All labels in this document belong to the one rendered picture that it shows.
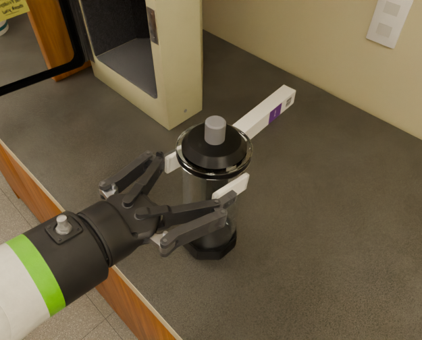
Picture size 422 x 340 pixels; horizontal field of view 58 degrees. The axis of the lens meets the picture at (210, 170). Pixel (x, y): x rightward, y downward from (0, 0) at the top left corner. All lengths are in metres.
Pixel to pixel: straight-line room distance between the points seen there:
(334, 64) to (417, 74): 0.21
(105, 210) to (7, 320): 0.14
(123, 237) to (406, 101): 0.77
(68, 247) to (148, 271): 0.30
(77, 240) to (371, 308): 0.49
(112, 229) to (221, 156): 0.17
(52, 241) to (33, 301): 0.06
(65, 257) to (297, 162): 0.58
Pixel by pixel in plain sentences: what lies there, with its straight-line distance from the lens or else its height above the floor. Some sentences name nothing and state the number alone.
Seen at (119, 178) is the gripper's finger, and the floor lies 1.17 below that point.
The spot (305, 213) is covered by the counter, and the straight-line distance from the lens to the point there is 0.78.
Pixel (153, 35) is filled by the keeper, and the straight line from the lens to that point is 0.79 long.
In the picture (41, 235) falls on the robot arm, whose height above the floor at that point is 1.22.
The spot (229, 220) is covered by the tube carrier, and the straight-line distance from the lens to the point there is 0.60.
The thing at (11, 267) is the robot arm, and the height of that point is 1.23.
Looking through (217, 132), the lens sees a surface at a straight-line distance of 0.50.
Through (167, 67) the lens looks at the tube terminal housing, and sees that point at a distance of 0.82.
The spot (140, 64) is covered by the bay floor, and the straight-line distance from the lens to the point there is 1.02.
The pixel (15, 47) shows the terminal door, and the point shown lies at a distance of 1.02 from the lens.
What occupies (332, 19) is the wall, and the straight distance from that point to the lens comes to 1.03.
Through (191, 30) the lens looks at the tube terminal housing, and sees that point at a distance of 0.83.
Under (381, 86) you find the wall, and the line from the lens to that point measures 1.03.
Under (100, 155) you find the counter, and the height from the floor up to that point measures 0.94.
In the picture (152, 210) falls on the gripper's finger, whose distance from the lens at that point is 0.47.
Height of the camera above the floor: 1.56
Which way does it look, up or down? 48 degrees down
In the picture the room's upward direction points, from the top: straight up
